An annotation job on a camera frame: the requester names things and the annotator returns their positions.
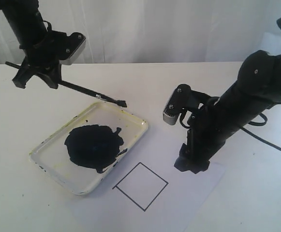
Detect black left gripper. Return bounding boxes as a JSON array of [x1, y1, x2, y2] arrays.
[[12, 30, 69, 89]]

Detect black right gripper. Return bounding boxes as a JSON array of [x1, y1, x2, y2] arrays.
[[174, 93, 230, 174]]

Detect white paper sheet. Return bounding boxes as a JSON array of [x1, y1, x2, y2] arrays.
[[69, 131, 225, 232]]

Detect thin black paintbrush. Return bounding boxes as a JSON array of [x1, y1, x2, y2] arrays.
[[5, 61, 127, 108]]

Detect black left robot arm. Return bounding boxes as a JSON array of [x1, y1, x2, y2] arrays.
[[0, 0, 67, 89]]

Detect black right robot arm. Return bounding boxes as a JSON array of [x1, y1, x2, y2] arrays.
[[173, 50, 281, 174]]

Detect white paint tray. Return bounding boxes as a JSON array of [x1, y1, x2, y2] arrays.
[[30, 102, 148, 195]]

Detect white backdrop curtain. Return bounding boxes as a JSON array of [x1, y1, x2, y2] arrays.
[[0, 0, 281, 64]]

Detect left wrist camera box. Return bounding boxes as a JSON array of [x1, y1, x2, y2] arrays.
[[57, 32, 86, 65]]

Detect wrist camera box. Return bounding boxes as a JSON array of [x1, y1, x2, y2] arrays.
[[163, 84, 200, 126], [57, 32, 86, 65]]

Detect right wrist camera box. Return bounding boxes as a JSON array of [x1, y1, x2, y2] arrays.
[[163, 84, 200, 126]]

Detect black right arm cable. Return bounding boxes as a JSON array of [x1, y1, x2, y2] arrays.
[[239, 113, 281, 156]]

